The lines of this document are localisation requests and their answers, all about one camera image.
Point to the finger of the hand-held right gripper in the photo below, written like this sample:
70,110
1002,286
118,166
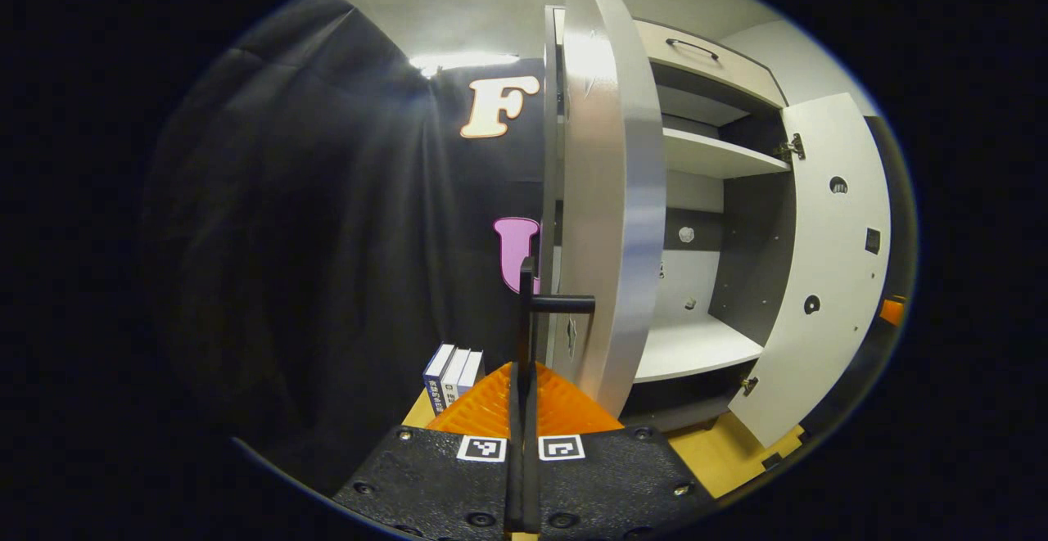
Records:
892,312

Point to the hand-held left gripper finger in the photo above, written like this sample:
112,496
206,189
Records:
515,475
532,475

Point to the headphone sticker shoe cabinet door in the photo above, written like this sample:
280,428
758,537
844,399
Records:
827,320

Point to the grey double-door shoe cabinet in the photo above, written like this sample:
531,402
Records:
753,254

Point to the camera sticker shoe cabinet door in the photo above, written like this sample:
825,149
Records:
630,197

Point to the metal door hinge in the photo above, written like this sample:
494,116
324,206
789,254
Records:
792,148
749,385

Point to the white cabinet shelf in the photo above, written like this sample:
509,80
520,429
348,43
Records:
688,353
712,156

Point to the grey cabinet drawer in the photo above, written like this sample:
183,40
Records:
737,74

